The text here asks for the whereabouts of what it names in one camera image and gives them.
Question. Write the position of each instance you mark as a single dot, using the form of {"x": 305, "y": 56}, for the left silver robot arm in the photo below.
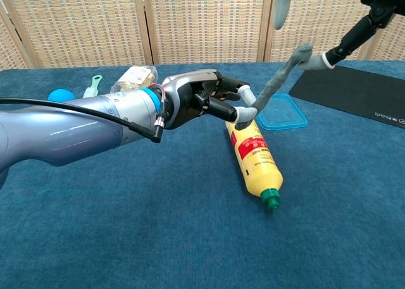
{"x": 63, "y": 131}

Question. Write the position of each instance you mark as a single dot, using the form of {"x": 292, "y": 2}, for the black mouse pad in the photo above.
{"x": 348, "y": 89}

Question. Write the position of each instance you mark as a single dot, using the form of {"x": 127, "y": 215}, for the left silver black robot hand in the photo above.
{"x": 186, "y": 96}

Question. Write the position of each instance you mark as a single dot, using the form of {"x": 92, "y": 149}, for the clear bag of snacks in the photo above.
{"x": 136, "y": 75}

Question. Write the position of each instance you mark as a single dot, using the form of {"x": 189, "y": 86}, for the yellow bottle with green cap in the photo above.
{"x": 256, "y": 162}

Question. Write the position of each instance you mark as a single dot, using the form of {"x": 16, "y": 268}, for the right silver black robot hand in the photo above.
{"x": 379, "y": 1}

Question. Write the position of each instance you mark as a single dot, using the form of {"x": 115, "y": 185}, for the stretched grey putty dough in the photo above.
{"x": 275, "y": 80}

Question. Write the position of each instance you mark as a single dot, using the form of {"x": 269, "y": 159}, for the blue felt table cloth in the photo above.
{"x": 158, "y": 222}

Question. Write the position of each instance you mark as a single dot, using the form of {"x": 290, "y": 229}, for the blue ball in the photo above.
{"x": 61, "y": 95}

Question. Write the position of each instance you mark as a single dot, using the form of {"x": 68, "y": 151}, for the woven rattan screen panel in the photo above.
{"x": 205, "y": 23}
{"x": 11, "y": 48}
{"x": 392, "y": 42}
{"x": 79, "y": 23}
{"x": 316, "y": 23}

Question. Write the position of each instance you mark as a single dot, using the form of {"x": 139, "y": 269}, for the blue plastic container lid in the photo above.
{"x": 284, "y": 112}

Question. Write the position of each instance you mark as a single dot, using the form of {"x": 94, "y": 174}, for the pale green plastic spatula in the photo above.
{"x": 94, "y": 83}

